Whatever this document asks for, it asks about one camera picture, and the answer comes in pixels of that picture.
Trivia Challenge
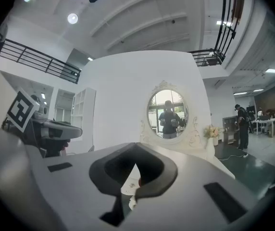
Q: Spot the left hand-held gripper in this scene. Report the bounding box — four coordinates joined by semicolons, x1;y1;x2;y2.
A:
1;87;83;158

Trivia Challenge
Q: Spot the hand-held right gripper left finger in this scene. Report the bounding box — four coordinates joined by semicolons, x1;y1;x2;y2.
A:
24;142;138;231

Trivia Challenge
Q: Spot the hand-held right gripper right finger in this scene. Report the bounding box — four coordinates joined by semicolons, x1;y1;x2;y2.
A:
124;142;260;231

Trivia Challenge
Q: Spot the white cubby shelf unit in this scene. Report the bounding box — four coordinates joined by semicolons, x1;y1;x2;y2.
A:
70;88;97;149

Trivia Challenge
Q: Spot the white machine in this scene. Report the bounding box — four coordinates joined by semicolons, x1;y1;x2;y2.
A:
33;103;49;120

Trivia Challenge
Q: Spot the white vase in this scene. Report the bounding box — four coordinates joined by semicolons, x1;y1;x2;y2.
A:
205;137;216;157

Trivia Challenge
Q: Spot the oval white-framed mirror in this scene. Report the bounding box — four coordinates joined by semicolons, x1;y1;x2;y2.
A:
139;80;203;147

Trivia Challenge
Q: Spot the pale flower bouquet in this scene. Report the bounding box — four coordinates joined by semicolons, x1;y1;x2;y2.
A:
203;125;223;140

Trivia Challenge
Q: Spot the long black balcony railing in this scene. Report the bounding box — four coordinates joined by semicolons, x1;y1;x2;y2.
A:
0;32;82;85

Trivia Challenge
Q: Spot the wooden cabinet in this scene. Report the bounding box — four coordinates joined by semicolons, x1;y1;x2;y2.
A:
222;115;241;146

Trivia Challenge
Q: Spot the white office table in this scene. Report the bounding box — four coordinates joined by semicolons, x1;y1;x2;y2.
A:
250;117;275;136

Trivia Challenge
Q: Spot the curved black balcony railing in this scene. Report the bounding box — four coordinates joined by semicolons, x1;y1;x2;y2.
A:
187;0;246;67

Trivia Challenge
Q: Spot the white floor cable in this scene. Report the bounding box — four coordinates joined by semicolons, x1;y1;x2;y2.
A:
220;153;247;162

